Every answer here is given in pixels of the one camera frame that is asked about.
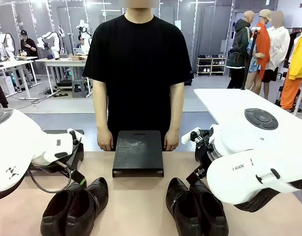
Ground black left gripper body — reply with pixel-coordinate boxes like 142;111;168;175
58;144;85;171

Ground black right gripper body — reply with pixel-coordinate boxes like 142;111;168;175
194;128;215;171

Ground black buckled leather shoe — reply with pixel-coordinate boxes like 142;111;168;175
165;177;204;236
40;182;86;236
64;177;109;236
190;180;229;236

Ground person's left forearm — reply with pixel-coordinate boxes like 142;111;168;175
167;81;185;134

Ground person's right forearm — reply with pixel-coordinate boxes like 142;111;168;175
92;80;110;134

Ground black flat shoe stand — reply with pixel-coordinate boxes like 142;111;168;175
112;130;164;178

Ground person in black t-shirt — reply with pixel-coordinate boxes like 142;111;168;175
82;0;194;152

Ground person in white shirt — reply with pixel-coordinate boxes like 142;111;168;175
261;10;291;83

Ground person's right hand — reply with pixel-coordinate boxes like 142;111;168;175
96;129;114;152

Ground person's left hand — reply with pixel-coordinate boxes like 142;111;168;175
163;129;179;152

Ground black rectangular case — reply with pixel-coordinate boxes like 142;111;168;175
43;129;85;135

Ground grey step stool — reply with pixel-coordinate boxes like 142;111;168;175
72;78;90;99

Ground wooden shoe rack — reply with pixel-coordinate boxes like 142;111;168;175
196;57;227;77

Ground white desk with metal legs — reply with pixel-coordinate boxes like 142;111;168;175
0;56;42;99
34;58;92;97

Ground orange trousers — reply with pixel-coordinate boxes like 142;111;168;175
279;77;302;112

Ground mannequin in dark jacket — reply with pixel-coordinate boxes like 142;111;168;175
226;10;253;89

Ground seated man in black cap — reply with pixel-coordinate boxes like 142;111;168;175
20;29;39;59

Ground mannequin in orange garment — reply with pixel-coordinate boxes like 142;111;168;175
245;9;272;99

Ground white humanoid robot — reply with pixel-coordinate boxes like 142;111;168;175
76;19;93;54

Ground yellow garment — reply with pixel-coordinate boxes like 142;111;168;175
288;30;302;81

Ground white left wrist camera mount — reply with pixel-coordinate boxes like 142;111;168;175
66;127;87;148

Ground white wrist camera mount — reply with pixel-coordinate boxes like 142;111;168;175
66;127;87;148
181;127;202;145

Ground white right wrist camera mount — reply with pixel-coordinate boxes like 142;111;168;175
181;127;202;145

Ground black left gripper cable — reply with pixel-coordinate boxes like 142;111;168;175
27;159;76;194

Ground black floor cables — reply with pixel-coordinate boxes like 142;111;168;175
37;86;69;98

